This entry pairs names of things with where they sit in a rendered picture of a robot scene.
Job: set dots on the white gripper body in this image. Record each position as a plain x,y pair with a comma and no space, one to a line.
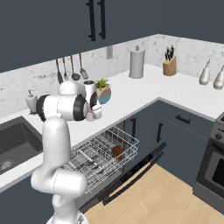
97,111

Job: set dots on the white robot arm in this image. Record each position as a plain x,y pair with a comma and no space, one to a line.
55,137

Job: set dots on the small pale cup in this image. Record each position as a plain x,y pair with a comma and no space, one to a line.
89,117

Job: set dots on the brown bowl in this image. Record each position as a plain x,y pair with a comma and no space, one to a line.
117,152

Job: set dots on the narrow dark blue cupboard door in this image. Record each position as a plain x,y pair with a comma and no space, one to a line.
140,128

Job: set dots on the wide dark blue cupboard door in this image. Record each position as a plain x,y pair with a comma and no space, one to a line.
180,151

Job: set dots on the dark blue upper cupboard door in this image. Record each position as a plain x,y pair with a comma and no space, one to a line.
163,14
43,29

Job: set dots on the green plant in pot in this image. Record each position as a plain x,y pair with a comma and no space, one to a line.
103,91

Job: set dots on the grey hanging slotted spatula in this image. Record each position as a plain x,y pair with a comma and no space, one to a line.
83,73

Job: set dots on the black hanging ladle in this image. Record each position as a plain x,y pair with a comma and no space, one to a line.
75,75

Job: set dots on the hanging fork tool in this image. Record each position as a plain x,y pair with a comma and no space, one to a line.
65,73

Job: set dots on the black hanging spatula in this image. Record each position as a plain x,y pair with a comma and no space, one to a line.
59,74

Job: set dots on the white paper towel roll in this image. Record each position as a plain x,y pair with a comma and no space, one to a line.
136,64

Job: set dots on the white soap dispenser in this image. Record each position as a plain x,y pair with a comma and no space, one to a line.
31,102

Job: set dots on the wooden knife block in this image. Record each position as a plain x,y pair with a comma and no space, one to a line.
170,67

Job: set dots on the dark grey sink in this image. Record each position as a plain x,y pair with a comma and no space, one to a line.
16,143

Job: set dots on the dark blue drawer front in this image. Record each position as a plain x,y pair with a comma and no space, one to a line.
198,122

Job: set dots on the white bottle with spout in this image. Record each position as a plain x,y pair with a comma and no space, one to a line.
219,80
204,75

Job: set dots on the dark blue sink cupboard front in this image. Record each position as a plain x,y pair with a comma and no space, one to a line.
17,204

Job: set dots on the grey oven with hob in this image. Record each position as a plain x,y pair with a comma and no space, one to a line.
213,166

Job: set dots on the grey wall outlet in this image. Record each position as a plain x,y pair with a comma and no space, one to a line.
109,52

